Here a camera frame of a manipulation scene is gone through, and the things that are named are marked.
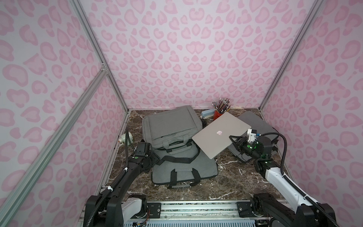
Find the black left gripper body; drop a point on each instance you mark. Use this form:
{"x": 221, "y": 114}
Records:
{"x": 153, "y": 158}

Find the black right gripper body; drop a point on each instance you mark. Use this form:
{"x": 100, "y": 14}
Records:
{"x": 241, "y": 143}

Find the grey zippered laptop bag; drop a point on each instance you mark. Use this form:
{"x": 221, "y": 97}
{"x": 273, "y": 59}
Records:
{"x": 170, "y": 135}

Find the grey laptop sleeve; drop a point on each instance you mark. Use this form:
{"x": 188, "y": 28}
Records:
{"x": 176, "y": 175}

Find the dark green laptop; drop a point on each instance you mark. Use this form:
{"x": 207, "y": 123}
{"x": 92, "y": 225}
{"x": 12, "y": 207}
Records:
{"x": 214, "y": 138}

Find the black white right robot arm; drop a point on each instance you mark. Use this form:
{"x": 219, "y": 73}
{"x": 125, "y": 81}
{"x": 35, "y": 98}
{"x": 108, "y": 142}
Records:
{"x": 304, "y": 211}

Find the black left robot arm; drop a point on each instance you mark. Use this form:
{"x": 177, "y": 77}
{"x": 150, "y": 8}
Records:
{"x": 108, "y": 209}

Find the dark grey laptop case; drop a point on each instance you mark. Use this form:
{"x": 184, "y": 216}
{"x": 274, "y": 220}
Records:
{"x": 256, "y": 123}

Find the pale green tape dispenser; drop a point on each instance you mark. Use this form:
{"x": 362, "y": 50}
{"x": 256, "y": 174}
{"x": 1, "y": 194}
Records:
{"x": 122, "y": 139}

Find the red pencil cup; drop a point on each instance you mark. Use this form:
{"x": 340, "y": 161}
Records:
{"x": 217, "y": 114}

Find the bundle of coloured pencils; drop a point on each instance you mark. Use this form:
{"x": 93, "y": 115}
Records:
{"x": 222, "y": 105}

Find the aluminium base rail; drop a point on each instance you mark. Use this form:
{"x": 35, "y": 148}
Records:
{"x": 214, "y": 213}

